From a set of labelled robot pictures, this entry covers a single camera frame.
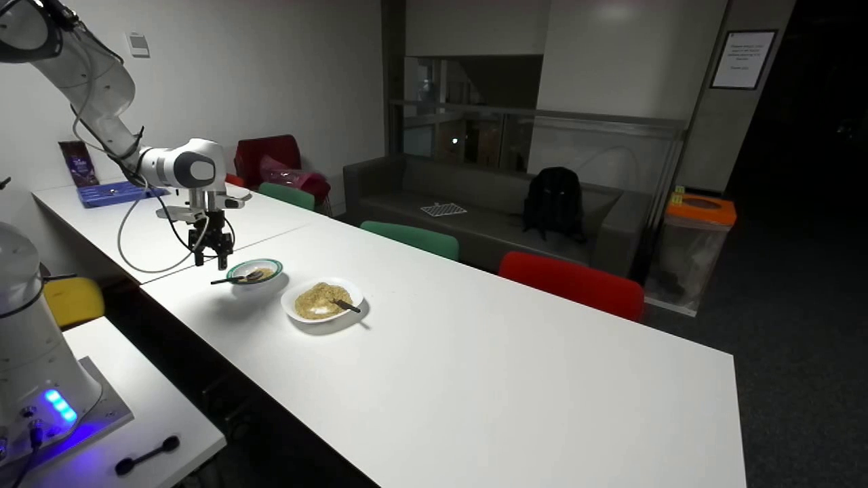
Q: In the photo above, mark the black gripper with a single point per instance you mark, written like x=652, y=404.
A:
x=209, y=219

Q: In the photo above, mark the green rimmed white bowl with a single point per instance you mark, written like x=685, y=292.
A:
x=256, y=273

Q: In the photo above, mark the dry rice pile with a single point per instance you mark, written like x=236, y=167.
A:
x=259, y=276
x=316, y=299

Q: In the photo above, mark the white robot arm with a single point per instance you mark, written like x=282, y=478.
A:
x=90, y=82

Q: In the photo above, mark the green chair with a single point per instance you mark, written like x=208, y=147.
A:
x=288, y=194
x=416, y=236

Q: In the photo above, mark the dark red armchair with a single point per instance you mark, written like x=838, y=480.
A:
x=271, y=159

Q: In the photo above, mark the yellow chair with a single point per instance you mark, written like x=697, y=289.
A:
x=75, y=299

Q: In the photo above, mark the black dumbbell shaped tool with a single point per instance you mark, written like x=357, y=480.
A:
x=145, y=457

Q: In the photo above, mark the paper sheet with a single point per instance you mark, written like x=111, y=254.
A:
x=444, y=209

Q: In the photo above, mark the grey sofa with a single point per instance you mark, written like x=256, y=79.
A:
x=471, y=204

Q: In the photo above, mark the black backpack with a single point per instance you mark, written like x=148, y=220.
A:
x=553, y=204

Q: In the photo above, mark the red chair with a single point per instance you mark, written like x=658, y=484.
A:
x=578, y=284

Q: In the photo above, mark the glass railing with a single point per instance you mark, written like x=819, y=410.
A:
x=614, y=144

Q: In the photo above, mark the orange lidded bin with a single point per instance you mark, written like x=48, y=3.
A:
x=692, y=247

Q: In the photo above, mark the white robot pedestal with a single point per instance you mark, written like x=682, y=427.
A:
x=31, y=361

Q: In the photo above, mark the small wall sign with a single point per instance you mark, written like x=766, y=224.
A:
x=140, y=44

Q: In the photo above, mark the framed wall notice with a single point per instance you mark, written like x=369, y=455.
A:
x=743, y=59

